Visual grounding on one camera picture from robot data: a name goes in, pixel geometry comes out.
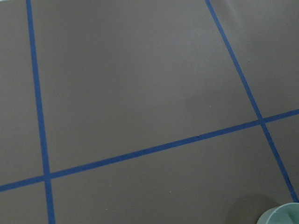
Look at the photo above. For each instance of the green ceramic bowl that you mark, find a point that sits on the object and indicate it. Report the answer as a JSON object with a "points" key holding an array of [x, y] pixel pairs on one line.
{"points": [[284, 214]]}

